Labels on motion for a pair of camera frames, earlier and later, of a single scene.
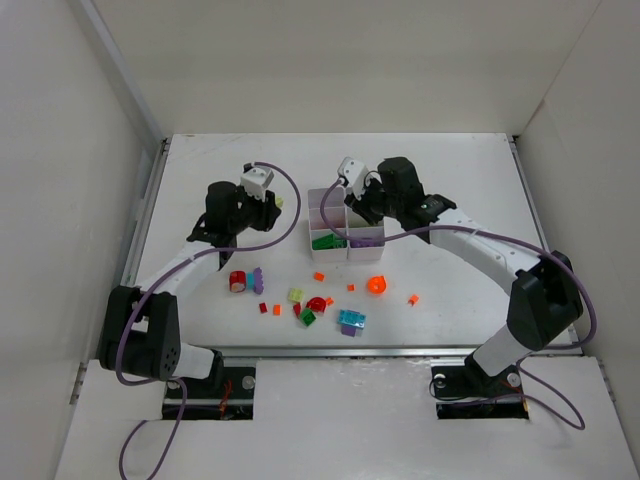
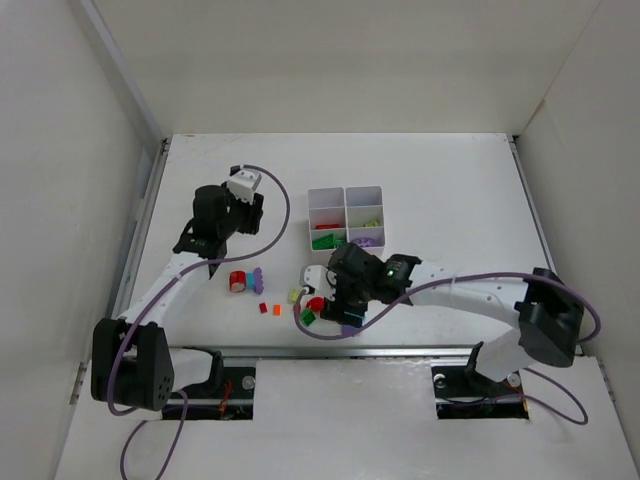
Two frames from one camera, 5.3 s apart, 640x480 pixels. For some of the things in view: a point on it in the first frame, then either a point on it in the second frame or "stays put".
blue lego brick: (352, 318) stays put
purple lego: (348, 330) stays put
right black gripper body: (362, 203) → (342, 310)
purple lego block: (363, 242) stays put
